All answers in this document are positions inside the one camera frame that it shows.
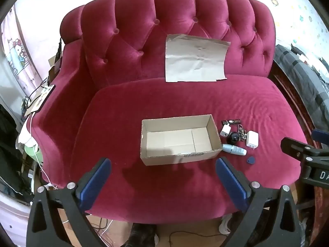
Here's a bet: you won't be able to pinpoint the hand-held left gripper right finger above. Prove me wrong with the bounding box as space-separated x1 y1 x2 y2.
215 157 304 247

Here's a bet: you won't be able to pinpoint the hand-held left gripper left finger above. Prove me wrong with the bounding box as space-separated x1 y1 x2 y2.
26 158 112 247

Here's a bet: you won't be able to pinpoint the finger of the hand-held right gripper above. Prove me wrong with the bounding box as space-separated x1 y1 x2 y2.
312 128 329 148
280 137 329 161

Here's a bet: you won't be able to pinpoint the light blue bottle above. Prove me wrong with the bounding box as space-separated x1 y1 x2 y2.
221 143 247 156

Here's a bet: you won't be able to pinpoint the large white charger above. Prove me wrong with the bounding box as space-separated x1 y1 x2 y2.
246 130 259 150

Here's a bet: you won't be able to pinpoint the black jar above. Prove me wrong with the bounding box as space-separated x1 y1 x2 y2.
227 132 241 145

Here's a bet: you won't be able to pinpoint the metal keychain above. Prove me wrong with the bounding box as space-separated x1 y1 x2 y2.
236 124 248 142

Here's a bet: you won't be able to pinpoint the cardboard box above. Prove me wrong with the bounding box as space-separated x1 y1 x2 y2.
140 114 223 166

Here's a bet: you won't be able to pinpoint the grey plaid blanket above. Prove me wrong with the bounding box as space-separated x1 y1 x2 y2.
274 44 329 132

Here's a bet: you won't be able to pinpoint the dark fabric item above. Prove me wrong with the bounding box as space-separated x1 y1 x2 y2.
126 223 158 247

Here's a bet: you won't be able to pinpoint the light green container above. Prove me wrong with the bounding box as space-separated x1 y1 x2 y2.
24 145 43 166

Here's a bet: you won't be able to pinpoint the lilac printed cloth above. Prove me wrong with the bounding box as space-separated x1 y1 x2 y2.
0 198 31 242

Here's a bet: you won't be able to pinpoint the black clothes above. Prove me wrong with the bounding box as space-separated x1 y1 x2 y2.
0 104 34 204

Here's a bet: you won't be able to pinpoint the red velvet tufted sofa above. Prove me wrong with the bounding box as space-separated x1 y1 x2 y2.
32 0 309 224

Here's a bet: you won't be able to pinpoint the brown cardboard carton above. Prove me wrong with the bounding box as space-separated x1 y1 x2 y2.
48 55 62 84

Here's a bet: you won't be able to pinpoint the flat cardboard sheet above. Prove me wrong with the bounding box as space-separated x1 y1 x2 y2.
164 33 231 83

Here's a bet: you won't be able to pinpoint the cartoon print curtain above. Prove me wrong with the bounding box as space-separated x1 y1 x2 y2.
1 6 35 96

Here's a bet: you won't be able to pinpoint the white cables and power strip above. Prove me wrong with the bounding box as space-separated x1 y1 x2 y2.
24 84 56 115

